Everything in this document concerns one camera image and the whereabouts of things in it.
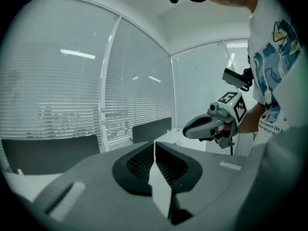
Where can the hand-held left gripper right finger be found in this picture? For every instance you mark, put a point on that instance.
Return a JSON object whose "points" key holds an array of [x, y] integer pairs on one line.
{"points": [[175, 170]]}

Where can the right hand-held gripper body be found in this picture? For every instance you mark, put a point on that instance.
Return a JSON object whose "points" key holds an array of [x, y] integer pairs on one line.
{"points": [[237, 109]]}

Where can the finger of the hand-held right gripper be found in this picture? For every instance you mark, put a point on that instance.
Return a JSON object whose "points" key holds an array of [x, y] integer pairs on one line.
{"points": [[199, 132], [204, 119]]}

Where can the white divider bracket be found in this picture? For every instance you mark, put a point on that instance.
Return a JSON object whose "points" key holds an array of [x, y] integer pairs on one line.
{"points": [[20, 173]]}

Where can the person's right hand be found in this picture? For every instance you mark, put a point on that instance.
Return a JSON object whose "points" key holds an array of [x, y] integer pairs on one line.
{"points": [[226, 129]]}

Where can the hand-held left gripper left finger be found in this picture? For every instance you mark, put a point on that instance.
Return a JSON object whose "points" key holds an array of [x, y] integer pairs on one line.
{"points": [[134, 172]]}

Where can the grey clip-on device box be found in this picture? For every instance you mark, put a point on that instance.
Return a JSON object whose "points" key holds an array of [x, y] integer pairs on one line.
{"points": [[234, 77]]}

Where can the person's right forearm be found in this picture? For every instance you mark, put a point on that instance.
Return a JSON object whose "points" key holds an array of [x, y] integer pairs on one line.
{"points": [[250, 119]]}

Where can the black desk divider panel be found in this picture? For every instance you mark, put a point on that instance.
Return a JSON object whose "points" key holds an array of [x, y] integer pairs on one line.
{"points": [[151, 131], [48, 153]]}

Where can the person's white printed t-shirt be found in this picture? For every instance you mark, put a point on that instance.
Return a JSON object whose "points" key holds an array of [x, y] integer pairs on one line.
{"points": [[269, 32]]}

